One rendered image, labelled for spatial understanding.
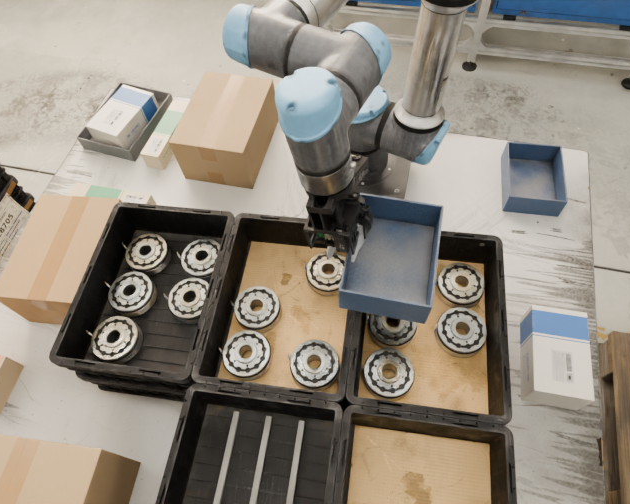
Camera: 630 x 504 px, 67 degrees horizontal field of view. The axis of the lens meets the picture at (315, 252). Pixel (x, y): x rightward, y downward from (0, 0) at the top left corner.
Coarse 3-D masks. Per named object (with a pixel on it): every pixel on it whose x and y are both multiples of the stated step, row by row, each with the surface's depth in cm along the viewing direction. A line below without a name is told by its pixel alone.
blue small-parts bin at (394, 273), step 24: (384, 216) 91; (408, 216) 89; (432, 216) 87; (384, 240) 89; (408, 240) 89; (432, 240) 89; (360, 264) 87; (384, 264) 87; (408, 264) 86; (432, 264) 83; (360, 288) 84; (384, 288) 84; (408, 288) 84; (432, 288) 77; (384, 312) 80; (408, 312) 78
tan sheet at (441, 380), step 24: (480, 264) 112; (432, 312) 107; (480, 312) 106; (432, 336) 104; (432, 360) 101; (456, 360) 101; (480, 360) 101; (360, 384) 100; (432, 384) 99; (456, 384) 99; (480, 384) 98; (456, 408) 96; (480, 408) 96
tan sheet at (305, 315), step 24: (264, 264) 116; (288, 264) 115; (240, 288) 113; (288, 288) 112; (288, 312) 109; (312, 312) 109; (336, 312) 108; (264, 336) 106; (288, 336) 106; (312, 336) 106; (336, 336) 105; (288, 360) 103; (288, 384) 101; (336, 384) 100
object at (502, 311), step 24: (480, 240) 104; (504, 288) 98; (360, 312) 97; (504, 312) 95; (504, 336) 93; (504, 360) 90; (504, 384) 88; (384, 408) 87; (408, 408) 87; (432, 408) 87; (504, 408) 86
